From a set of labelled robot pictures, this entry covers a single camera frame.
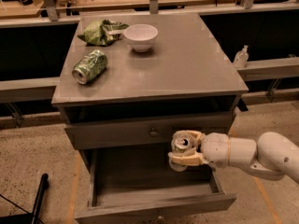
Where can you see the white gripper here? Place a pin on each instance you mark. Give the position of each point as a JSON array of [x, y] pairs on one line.
[[215, 148]]

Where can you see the white green 7up can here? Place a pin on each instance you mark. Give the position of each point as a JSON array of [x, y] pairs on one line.
[[181, 145]]

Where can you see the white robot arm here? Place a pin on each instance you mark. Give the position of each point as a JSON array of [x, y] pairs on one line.
[[271, 157]]

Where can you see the closed grey top drawer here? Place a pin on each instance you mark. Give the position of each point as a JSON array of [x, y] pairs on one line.
[[129, 132]]

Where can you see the round metal top drawer knob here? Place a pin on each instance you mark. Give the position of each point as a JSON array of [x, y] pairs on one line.
[[153, 132]]

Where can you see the grey wooden drawer cabinet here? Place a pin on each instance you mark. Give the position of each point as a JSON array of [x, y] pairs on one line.
[[185, 72]]

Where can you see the open grey middle drawer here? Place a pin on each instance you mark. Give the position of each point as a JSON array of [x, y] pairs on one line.
[[136, 183]]

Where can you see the crushed green soda can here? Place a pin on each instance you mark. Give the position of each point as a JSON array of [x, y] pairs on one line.
[[90, 66]]

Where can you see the clear sanitizer pump bottle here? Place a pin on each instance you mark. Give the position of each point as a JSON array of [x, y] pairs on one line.
[[241, 57]]

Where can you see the white ceramic bowl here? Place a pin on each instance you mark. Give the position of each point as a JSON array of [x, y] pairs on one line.
[[140, 37]]

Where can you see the green chip bag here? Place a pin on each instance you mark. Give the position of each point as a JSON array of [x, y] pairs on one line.
[[103, 33]]

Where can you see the black pole stand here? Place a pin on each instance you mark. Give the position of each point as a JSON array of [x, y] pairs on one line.
[[28, 217]]

